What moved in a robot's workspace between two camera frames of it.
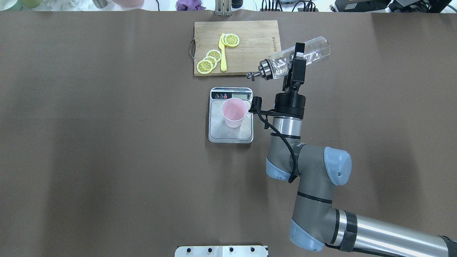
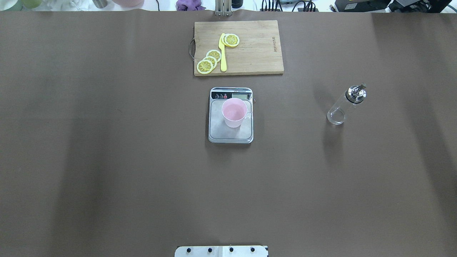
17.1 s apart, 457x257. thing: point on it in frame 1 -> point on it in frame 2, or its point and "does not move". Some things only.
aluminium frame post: (223, 8) does not move
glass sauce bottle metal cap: (265, 71) -> (354, 95)
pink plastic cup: (234, 110) does not move
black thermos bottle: (237, 3) does not move
